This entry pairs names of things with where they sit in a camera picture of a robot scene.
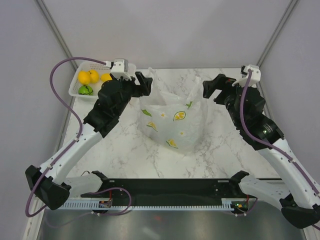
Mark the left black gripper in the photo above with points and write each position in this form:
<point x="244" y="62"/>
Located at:
<point x="145" y="83"/>

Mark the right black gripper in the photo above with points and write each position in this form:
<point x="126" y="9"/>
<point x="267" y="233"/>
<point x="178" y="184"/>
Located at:
<point x="219" y="82"/>

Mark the white lemon-print plastic bag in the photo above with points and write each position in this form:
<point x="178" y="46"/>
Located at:
<point x="173" y="121"/>

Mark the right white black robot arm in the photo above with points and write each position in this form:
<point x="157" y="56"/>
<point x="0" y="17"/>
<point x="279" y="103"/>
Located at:
<point x="299" y="200"/>

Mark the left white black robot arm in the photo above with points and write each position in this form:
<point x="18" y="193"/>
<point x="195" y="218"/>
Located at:
<point x="49" y="182"/>

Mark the yellow fake mango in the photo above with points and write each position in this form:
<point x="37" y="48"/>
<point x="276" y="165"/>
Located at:
<point x="106" y="77"/>

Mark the small yellow fake lemon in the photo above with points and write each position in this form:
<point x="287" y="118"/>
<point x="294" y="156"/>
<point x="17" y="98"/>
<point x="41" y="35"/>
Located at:
<point x="94" y="76"/>

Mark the green black-striped fake fruit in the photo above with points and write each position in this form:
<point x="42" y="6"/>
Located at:
<point x="86" y="90"/>

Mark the large yellow fake lemon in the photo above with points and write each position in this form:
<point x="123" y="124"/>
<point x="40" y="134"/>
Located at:
<point x="84" y="78"/>

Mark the white plastic fruit basket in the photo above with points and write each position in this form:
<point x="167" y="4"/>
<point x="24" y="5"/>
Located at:
<point x="75" y="84"/>

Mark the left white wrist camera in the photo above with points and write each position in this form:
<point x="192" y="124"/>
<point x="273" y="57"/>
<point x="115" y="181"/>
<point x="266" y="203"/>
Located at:
<point x="121" y="69"/>

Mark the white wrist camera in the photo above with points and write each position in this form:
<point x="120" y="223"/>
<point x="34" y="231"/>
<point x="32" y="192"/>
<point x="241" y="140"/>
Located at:
<point x="250" y="75"/>
<point x="121" y="69"/>

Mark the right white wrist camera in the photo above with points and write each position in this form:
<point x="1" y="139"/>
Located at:
<point x="250" y="75"/>

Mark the right aluminium frame post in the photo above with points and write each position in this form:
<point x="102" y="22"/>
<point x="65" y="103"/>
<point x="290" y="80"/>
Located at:
<point x="277" y="31"/>

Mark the aluminium frame post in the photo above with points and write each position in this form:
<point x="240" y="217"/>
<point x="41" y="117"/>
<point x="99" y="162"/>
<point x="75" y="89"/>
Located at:
<point x="44" y="10"/>
<point x="277" y="31"/>

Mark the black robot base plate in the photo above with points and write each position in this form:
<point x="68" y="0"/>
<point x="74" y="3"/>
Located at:
<point x="169" y="191"/>

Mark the white slotted cable duct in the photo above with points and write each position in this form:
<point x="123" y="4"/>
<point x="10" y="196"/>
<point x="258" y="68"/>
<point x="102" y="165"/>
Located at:
<point x="100" y="205"/>

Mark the left aluminium frame post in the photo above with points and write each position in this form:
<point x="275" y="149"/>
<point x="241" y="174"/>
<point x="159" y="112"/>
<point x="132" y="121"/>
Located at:
<point x="44" y="10"/>

